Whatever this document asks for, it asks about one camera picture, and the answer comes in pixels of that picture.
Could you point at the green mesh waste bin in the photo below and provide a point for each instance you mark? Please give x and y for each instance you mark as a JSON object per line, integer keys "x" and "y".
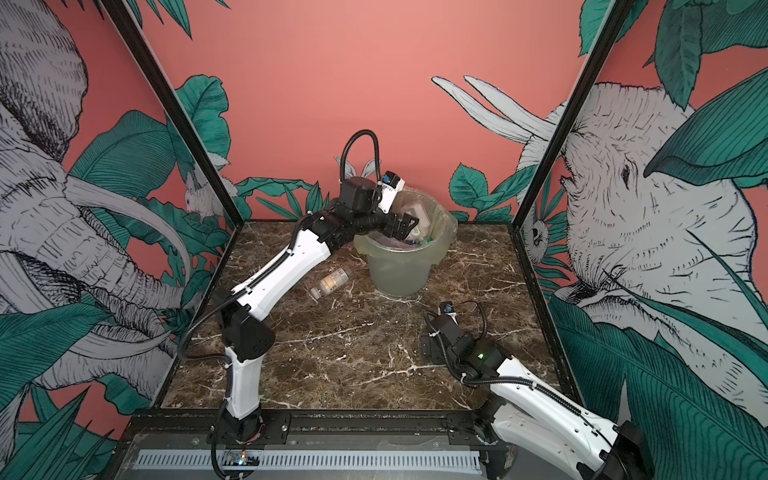
{"x": 399, "y": 281}

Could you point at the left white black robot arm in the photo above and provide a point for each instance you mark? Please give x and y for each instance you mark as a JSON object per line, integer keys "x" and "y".
{"x": 246, "y": 337}

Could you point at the right black frame post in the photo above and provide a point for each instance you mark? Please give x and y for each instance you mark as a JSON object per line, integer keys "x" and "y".
{"x": 610, "y": 28}

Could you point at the black frame post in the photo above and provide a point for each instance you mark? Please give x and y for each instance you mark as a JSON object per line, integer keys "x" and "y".
{"x": 126, "y": 25}
{"x": 610, "y": 28}

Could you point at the beige label small bottle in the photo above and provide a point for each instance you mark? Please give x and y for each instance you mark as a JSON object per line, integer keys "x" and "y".
{"x": 422, "y": 230}

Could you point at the white slotted cable duct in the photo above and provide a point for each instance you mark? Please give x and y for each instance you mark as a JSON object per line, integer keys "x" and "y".
{"x": 465, "y": 462}

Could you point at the left black frame post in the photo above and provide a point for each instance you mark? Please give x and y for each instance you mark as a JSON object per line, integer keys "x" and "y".
{"x": 126, "y": 25}

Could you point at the orange label small bottle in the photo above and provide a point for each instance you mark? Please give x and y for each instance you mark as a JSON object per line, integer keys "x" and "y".
{"x": 329, "y": 283}

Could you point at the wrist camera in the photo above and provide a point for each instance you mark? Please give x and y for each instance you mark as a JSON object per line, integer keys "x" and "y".
{"x": 390, "y": 184}
{"x": 446, "y": 307}

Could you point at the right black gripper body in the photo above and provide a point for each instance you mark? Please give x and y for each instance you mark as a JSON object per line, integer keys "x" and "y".
{"x": 435, "y": 353}

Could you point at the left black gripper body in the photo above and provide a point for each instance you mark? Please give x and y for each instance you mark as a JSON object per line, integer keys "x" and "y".
{"x": 378, "y": 221}

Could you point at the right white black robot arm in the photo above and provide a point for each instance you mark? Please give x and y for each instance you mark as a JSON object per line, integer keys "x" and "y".
{"x": 523, "y": 410}

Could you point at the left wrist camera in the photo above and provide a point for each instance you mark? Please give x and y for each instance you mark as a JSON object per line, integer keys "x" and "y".
{"x": 390, "y": 184}

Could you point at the black front mounting rail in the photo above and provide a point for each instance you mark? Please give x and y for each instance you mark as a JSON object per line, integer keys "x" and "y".
{"x": 460, "y": 427}

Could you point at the translucent plastic bin liner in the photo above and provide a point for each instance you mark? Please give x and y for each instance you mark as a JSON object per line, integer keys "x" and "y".
{"x": 381, "y": 251}

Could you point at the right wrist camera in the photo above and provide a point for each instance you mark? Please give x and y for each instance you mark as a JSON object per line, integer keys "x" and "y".
{"x": 446, "y": 307}

